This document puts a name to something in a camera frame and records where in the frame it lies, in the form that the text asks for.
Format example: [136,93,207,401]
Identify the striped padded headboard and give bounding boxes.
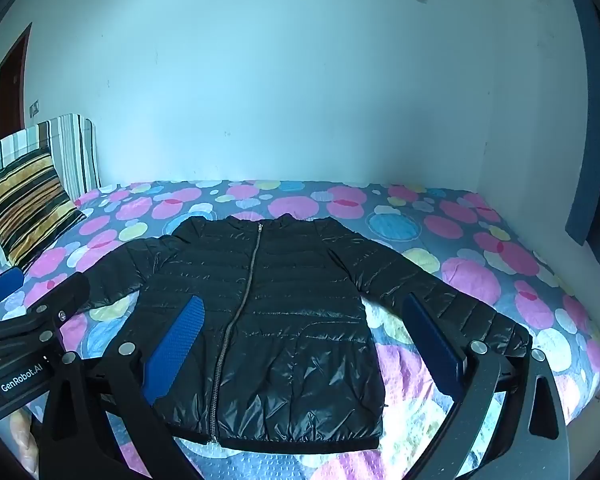
[0,113,101,281]

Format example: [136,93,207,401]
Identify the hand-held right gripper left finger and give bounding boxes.
[32,294,206,480]

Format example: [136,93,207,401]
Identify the bed with polka dot sheet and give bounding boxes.
[0,178,600,480]

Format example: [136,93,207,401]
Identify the brown wooden door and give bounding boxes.
[0,22,32,141]

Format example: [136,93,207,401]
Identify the person's left forearm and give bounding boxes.
[7,400,43,466]

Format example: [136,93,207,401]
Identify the striped yellow black pillow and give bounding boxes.
[0,144,86,268]

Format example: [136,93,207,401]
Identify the black puffer jacket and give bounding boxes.
[82,213,531,453]

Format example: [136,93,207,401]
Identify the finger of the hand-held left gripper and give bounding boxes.
[0,266,26,320]
[0,272,91,350]

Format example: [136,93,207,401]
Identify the blue curtain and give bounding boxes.
[562,0,600,273]

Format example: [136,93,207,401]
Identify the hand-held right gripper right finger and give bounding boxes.
[400,292,573,480]

